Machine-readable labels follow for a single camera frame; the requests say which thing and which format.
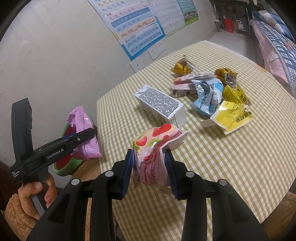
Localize pale grid wall poster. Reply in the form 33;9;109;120
147;0;186;37

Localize yellow bear wrapper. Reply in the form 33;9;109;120
171;55;196;76

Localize person's left hand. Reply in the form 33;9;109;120
18;174;57;220

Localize green grid wall poster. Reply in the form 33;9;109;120
177;0;199;26

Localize green bin with red inside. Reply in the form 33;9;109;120
53;116;99;176

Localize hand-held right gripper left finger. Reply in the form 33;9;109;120
26;149;136;241

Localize strawberry print wrapper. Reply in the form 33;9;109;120
132;123;189;189

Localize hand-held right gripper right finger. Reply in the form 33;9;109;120
164;149;270;241

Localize large yellow and white wrapper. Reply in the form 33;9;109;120
200;101;254;135

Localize white milk carton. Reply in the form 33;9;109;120
134;84;187;129

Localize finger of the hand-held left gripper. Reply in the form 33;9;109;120
62;128;96;153

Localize yellow wrapper with silver inside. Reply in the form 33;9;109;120
214;68;238;90

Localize pink and white carton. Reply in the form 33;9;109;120
171;71;218;97

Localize blue snack bag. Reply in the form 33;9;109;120
190;77;224;117

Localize purple wrapper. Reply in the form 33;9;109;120
67;106;102;160

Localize brown fleece clothing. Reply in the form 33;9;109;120
74;159;296;241

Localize checked tablecloth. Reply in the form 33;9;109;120
96;40;296;241

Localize pink bed skirt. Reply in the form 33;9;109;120
249;20;289;84

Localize bed with plaid quilt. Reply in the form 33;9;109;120
250;19;296;91

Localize blue letter wall poster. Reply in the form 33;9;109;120
88;0;166;62

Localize person's left forearm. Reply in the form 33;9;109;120
5;194;41;241

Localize dark shelf with red bin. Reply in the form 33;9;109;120
209;0;252;33

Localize blue patchwork quilt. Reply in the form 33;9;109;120
252;9;296;42

